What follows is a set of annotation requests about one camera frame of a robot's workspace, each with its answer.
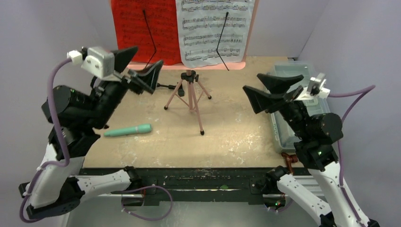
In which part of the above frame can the black microphone desk stand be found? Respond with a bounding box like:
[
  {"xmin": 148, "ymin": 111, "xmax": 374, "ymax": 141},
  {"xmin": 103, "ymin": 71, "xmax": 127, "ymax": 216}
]
[{"xmin": 157, "ymin": 83, "xmax": 185, "ymax": 97}]

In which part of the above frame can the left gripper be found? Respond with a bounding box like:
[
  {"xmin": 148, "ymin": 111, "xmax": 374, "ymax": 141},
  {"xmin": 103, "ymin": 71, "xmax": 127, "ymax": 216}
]
[{"xmin": 88, "ymin": 46, "xmax": 165, "ymax": 127}]

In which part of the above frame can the red sheet music page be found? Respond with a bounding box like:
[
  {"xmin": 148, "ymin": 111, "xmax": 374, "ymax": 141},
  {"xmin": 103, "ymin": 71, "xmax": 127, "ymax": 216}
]
[{"xmin": 110, "ymin": 0, "xmax": 182, "ymax": 65}]

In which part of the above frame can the clear plastic storage box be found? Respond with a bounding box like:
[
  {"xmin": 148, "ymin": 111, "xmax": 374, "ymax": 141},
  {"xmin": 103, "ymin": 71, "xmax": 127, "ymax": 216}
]
[{"xmin": 268, "ymin": 61, "xmax": 330, "ymax": 153}]

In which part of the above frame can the copper clamp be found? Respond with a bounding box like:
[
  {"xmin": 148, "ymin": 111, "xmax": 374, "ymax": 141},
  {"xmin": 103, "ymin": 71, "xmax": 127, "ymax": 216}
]
[{"xmin": 281, "ymin": 152, "xmax": 299, "ymax": 175}]

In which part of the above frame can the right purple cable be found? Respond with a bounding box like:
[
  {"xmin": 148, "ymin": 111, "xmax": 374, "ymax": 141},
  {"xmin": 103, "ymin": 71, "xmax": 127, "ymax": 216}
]
[{"xmin": 327, "ymin": 84, "xmax": 376, "ymax": 227}]

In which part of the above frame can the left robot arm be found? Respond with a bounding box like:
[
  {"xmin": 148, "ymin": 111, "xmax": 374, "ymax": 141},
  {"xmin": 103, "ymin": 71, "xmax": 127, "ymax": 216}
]
[{"xmin": 18, "ymin": 46, "xmax": 164, "ymax": 223}]

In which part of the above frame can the white sheet music page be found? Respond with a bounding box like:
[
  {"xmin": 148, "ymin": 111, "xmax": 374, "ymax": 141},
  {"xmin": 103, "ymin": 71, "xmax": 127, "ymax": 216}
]
[{"xmin": 175, "ymin": 0, "xmax": 256, "ymax": 68}]

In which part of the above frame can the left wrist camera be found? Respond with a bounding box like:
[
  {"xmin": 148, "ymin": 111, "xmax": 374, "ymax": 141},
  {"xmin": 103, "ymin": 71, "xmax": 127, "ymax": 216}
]
[{"xmin": 67, "ymin": 46, "xmax": 117, "ymax": 81}]

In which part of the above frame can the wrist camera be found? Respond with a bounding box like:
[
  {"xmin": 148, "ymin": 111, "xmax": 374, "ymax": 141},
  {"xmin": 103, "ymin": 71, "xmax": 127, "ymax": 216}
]
[
  {"xmin": 295, "ymin": 73, "xmax": 330, "ymax": 101},
  {"xmin": 67, "ymin": 46, "xmax": 117, "ymax": 81}
]

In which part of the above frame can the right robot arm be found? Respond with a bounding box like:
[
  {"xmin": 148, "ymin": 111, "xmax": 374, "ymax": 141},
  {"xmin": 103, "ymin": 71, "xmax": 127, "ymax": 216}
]
[{"xmin": 243, "ymin": 73, "xmax": 379, "ymax": 227}]

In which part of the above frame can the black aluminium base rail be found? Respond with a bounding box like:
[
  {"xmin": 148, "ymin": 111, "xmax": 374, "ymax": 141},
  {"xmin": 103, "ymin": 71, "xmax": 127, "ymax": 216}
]
[{"xmin": 64, "ymin": 167, "xmax": 328, "ymax": 208}]

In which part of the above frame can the teal toy microphone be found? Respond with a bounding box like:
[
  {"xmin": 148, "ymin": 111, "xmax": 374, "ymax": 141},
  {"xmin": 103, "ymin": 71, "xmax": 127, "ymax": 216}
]
[{"xmin": 104, "ymin": 124, "xmax": 152, "ymax": 137}]

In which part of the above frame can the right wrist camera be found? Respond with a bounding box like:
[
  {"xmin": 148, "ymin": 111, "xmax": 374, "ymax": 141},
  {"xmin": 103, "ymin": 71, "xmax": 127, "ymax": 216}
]
[{"xmin": 295, "ymin": 73, "xmax": 330, "ymax": 101}]

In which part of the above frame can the pink music stand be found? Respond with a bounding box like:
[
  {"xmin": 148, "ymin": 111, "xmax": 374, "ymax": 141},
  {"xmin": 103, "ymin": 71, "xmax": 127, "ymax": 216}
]
[{"xmin": 108, "ymin": 0, "xmax": 261, "ymax": 136}]

